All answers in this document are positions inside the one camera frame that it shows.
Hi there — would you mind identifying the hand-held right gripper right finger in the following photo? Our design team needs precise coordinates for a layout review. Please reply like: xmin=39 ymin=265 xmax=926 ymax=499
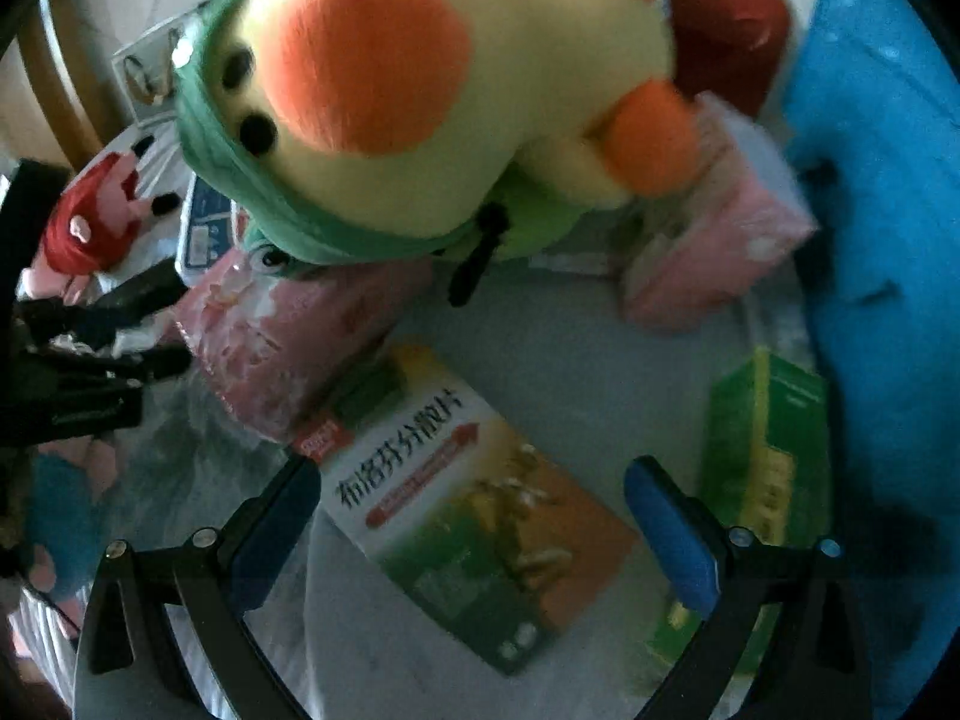
xmin=624 ymin=454 xmax=876 ymax=720

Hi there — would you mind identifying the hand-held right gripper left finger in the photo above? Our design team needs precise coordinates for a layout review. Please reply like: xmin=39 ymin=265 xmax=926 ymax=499
xmin=73 ymin=454 xmax=323 ymax=720

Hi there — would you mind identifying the pink and blue plush toy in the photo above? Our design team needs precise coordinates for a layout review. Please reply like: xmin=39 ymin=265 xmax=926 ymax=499
xmin=15 ymin=439 xmax=121 ymax=593

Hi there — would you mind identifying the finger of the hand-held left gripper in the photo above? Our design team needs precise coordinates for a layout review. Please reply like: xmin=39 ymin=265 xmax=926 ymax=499
xmin=45 ymin=346 xmax=191 ymax=390
xmin=19 ymin=262 xmax=190 ymax=350

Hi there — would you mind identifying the pink tissue pack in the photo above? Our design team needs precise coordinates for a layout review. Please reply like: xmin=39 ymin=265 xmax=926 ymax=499
xmin=621 ymin=94 xmax=820 ymax=332
xmin=172 ymin=251 xmax=437 ymax=445

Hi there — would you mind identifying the blue and white box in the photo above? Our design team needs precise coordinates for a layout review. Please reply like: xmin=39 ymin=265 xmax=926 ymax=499
xmin=175 ymin=171 xmax=260 ymax=287

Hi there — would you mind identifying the red packet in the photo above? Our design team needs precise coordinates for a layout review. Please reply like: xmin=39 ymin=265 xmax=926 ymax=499
xmin=671 ymin=0 xmax=794 ymax=118

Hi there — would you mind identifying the grey desktop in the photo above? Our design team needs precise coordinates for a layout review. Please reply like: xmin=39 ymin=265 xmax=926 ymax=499
xmin=15 ymin=120 xmax=826 ymax=720

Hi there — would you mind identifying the red-haired plush doll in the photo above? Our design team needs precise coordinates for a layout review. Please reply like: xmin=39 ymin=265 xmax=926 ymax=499
xmin=21 ymin=133 xmax=183 ymax=302

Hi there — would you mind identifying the blue plastic storage bin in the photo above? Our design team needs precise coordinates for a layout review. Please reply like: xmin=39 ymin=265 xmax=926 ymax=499
xmin=780 ymin=0 xmax=960 ymax=720

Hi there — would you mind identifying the green box gold label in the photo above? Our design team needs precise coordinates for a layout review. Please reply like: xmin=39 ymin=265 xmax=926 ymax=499
xmin=646 ymin=347 xmax=831 ymax=685

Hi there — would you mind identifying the yellow duck plush green hood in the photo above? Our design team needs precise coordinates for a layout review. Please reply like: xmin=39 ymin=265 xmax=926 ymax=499
xmin=171 ymin=0 xmax=710 ymax=308

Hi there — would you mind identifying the wooden wall trim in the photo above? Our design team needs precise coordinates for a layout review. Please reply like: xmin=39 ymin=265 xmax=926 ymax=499
xmin=19 ymin=0 xmax=100 ymax=167

